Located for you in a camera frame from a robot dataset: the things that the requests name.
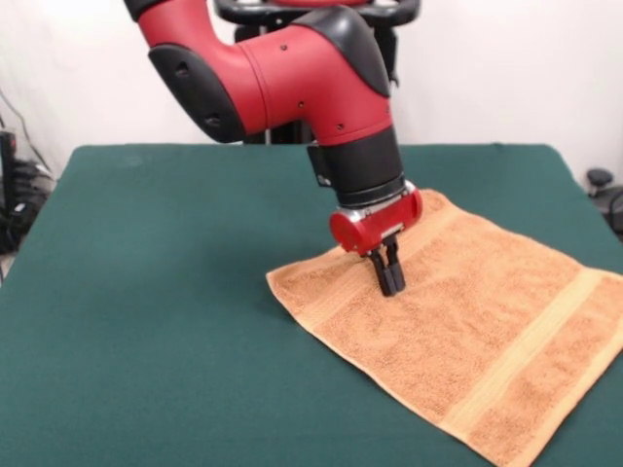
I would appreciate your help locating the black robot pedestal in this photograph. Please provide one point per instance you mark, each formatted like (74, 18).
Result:
(243, 10)

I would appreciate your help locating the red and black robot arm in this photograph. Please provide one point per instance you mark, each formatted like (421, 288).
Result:
(292, 78)

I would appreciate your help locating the dark green table cloth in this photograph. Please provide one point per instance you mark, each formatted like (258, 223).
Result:
(121, 316)

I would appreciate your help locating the black electronics box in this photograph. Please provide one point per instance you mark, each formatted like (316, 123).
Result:
(7, 155)

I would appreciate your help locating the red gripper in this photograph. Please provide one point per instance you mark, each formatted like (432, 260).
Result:
(375, 226)

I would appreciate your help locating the orange terry towel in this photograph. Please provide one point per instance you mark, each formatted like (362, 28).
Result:
(462, 340)

